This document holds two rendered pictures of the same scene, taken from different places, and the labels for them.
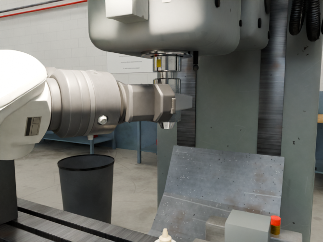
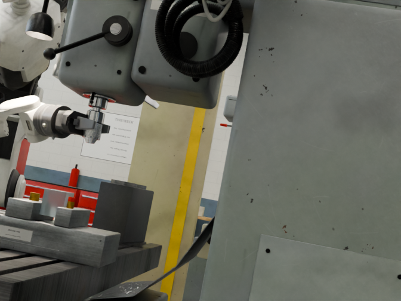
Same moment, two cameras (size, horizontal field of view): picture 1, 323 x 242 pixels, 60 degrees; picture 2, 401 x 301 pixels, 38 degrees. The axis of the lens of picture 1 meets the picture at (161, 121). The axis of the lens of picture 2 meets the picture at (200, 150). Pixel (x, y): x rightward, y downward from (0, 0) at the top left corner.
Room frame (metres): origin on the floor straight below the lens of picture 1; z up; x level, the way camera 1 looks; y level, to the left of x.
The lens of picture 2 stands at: (0.23, -1.49, 1.09)
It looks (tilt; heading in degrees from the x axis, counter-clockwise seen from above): 5 degrees up; 70
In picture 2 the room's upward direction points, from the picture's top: 11 degrees clockwise
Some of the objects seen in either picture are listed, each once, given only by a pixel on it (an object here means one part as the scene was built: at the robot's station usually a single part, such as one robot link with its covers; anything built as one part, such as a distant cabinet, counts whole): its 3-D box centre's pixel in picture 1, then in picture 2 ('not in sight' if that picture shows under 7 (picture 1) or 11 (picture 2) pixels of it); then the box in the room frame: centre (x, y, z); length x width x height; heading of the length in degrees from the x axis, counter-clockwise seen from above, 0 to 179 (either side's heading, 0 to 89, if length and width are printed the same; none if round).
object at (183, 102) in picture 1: (178, 102); (84, 123); (0.44, -0.03, 1.23); 0.06 x 0.02 x 0.03; 127
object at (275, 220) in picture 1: (275, 224); (71, 202); (0.42, -0.18, 1.04); 0.02 x 0.02 x 0.03
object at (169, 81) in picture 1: (167, 81); (95, 113); (0.47, -0.01, 1.26); 0.05 x 0.05 x 0.01
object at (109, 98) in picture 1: (117, 104); (67, 123); (0.41, 0.06, 1.23); 0.13 x 0.12 x 0.10; 37
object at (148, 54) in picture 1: (167, 54); (99, 97); (0.47, -0.01, 1.31); 0.09 x 0.09 x 0.01
